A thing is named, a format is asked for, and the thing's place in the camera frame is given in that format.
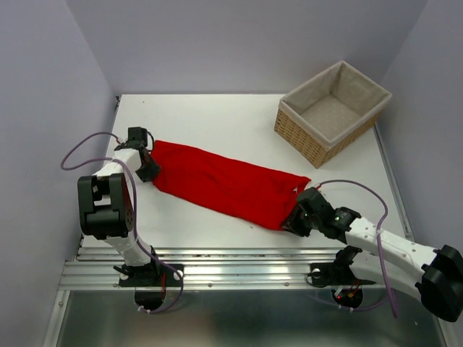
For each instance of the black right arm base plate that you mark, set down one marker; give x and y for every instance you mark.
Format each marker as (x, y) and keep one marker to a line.
(337, 272)

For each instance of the aluminium rail frame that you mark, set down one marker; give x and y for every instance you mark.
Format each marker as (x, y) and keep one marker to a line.
(244, 286)

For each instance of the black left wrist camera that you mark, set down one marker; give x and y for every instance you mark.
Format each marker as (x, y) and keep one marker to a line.
(138, 138)

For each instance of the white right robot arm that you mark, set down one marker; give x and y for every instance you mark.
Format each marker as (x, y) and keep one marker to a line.
(373, 255)

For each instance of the wicker basket with cloth liner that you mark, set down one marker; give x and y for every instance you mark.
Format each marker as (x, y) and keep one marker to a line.
(326, 114)

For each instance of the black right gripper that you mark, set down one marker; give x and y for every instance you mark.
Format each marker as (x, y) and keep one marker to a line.
(291, 222)

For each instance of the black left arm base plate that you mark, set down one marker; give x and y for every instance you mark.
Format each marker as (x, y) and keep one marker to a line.
(146, 276)

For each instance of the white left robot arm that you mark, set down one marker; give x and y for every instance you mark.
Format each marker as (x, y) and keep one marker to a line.
(107, 213)

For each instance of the red t shirt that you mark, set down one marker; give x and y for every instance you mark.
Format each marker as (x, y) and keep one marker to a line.
(260, 195)

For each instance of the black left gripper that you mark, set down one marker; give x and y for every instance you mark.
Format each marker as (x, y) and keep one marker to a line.
(153, 170)

